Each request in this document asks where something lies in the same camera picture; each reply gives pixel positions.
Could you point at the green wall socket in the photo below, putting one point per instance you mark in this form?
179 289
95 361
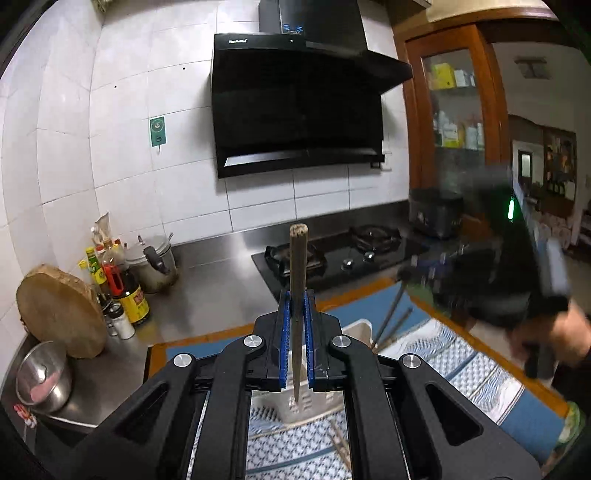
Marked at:
157 131

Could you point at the white wall outlet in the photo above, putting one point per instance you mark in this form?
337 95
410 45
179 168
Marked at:
387 161

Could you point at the green yellow sauce bottle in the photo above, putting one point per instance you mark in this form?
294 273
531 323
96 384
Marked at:
96 267

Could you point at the black range hood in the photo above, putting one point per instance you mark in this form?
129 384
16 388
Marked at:
295 101

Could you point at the steel colander bowl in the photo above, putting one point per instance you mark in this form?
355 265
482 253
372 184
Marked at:
44 376

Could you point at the person's right hand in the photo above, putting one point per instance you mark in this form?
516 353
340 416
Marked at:
568 332

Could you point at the round wooden cutting board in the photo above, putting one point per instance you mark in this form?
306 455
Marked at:
60 311

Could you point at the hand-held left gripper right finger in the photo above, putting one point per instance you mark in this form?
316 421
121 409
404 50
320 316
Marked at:
309 341

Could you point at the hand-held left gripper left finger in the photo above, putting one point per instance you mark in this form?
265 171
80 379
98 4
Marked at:
286 341

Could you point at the row of wooden chopsticks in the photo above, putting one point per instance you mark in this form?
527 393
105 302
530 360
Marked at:
340 443

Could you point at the small red white figure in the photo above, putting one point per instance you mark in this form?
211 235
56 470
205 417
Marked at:
24 415

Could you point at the white shaker jar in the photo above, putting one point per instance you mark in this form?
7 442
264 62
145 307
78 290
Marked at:
123 325

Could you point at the yellow box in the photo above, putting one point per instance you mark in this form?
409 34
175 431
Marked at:
443 76

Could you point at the wooden glass-door cabinet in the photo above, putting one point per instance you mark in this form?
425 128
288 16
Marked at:
452 115

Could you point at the cream plastic chopstick holder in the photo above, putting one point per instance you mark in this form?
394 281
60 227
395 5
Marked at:
277 406

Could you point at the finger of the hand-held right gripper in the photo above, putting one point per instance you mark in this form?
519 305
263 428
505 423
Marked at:
418 277
438 263

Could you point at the black gas stove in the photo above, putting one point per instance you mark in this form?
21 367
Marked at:
341 258

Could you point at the black countertop appliance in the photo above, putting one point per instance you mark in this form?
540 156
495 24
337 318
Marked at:
434 212

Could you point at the steel pressure cooker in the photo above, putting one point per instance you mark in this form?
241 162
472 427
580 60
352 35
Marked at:
152 263

